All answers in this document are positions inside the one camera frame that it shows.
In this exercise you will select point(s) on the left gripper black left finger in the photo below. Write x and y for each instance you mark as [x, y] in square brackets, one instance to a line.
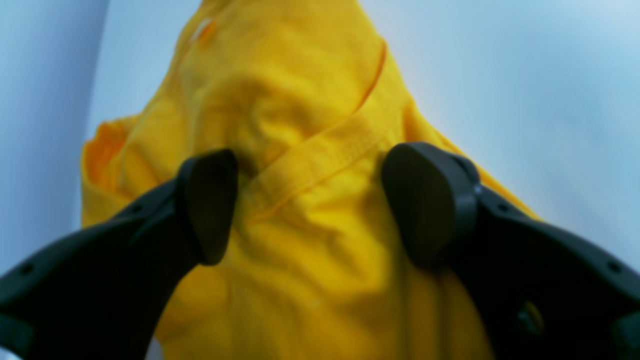
[99, 292]

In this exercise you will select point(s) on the orange T-shirt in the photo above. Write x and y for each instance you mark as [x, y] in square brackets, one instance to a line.
[309, 98]

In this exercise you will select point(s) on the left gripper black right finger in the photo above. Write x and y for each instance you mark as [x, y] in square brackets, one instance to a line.
[542, 292]

